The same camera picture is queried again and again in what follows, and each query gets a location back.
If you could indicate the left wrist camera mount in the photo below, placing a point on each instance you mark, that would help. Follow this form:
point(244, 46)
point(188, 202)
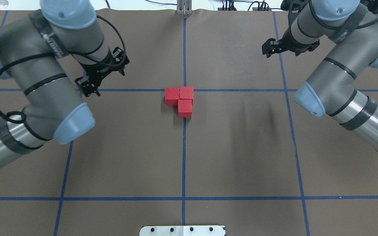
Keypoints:
point(118, 54)

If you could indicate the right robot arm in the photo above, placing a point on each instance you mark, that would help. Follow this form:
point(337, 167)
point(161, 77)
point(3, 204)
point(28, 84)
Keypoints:
point(353, 27)

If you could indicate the red block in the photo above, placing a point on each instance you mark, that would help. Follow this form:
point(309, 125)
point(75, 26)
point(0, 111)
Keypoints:
point(185, 108)
point(186, 93)
point(171, 96)

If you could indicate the white pedestal column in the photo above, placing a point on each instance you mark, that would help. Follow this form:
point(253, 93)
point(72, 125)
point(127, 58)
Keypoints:
point(193, 230)

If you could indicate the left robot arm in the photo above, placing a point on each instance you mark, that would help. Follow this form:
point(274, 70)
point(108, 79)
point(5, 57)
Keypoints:
point(53, 54)

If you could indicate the aluminium frame post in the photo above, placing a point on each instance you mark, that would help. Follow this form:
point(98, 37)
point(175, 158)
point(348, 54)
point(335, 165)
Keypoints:
point(184, 7)

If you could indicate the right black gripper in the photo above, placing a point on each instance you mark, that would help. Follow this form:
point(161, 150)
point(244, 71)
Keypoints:
point(286, 44)

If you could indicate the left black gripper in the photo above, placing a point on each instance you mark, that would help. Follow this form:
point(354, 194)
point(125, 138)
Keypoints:
point(97, 71)

